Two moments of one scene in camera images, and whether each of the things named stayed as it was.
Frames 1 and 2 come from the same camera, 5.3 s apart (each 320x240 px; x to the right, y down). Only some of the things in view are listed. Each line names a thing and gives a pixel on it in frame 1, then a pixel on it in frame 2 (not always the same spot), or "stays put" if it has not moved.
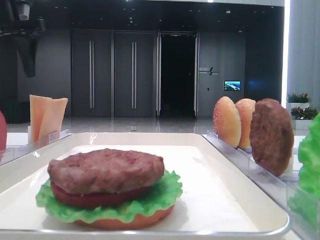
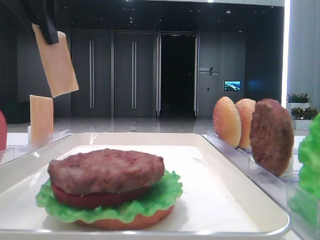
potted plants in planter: [302, 115] stays put
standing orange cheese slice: [40, 119] stays put
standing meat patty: [271, 136] stays put
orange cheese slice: [52, 119] → [57, 62]
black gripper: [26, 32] → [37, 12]
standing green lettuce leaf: [305, 201] stays put
